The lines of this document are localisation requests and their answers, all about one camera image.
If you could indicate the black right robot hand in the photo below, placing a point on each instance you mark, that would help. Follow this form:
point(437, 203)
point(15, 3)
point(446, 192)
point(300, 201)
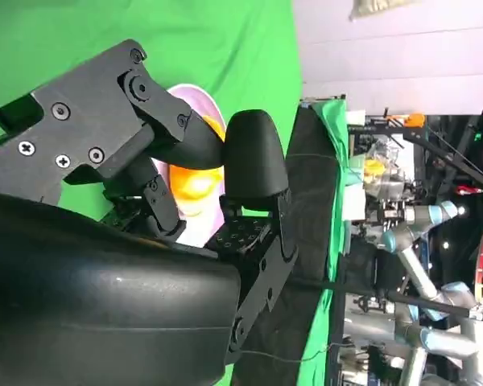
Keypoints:
point(104, 301)

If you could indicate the lilac plate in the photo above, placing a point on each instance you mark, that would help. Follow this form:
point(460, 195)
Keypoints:
point(197, 100)

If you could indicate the black curtain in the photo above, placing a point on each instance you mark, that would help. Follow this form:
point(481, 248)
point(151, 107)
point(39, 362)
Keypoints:
point(306, 201)

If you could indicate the green table cloth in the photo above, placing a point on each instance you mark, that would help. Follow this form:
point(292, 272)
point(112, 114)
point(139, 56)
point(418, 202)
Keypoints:
point(225, 40)

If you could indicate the orange workshop fixture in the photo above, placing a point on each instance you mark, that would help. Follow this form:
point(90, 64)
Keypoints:
point(414, 120)

